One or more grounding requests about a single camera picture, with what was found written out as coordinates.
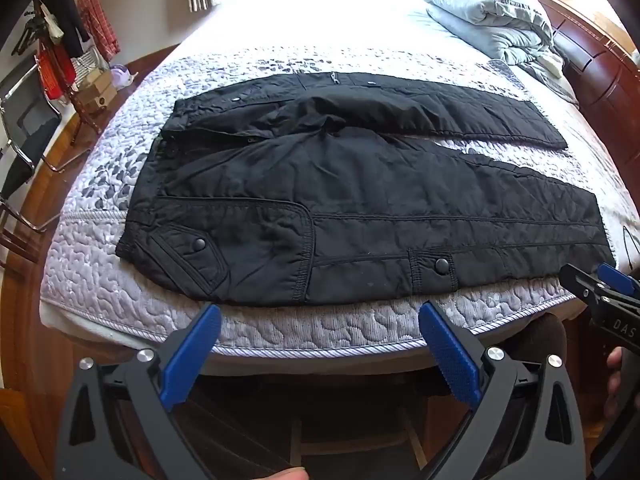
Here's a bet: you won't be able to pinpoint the folded grey duvet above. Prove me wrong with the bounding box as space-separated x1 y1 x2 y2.
412 0 568 81

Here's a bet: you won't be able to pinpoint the wooden headboard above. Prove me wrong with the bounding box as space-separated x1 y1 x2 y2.
527 0 640 171

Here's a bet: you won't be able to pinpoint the dark wooden chair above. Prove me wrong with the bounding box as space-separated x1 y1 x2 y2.
0 200 41 263

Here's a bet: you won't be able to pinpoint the pale purple bag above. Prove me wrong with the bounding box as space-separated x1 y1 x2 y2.
111 64 138 87

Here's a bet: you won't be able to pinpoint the orange hanging garment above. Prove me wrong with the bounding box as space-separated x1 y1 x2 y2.
37 42 78 103

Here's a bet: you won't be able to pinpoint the black hanging garment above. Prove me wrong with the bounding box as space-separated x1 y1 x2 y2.
40 0 91 58

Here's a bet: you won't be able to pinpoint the cardboard box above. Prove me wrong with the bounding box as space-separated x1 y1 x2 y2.
75 67 118 116

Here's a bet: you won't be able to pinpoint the metal frame chair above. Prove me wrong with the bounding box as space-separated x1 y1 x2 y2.
0 65 76 231

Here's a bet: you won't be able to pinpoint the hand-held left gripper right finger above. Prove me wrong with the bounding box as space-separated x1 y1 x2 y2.
419 301 588 480

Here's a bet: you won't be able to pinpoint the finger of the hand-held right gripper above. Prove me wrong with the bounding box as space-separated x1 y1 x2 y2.
597 261 640 303
559 264 608 311

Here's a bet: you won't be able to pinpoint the black pants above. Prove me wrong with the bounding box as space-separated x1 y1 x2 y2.
116 72 616 308

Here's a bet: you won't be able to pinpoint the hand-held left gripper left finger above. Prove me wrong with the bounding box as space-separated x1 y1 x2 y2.
55 304 223 480

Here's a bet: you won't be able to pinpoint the person's right hand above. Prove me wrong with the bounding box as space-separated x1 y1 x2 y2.
602 347 640 421

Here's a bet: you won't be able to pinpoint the wooden bed frame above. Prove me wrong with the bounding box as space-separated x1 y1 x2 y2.
115 340 601 480

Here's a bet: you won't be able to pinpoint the white folded cloth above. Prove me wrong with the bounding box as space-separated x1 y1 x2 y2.
520 52 567 80

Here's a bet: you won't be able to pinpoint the red plaid shirt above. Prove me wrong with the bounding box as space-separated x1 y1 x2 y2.
77 0 121 61

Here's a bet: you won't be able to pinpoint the quilted grey mattress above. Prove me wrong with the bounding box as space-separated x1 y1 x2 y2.
39 0 640 367

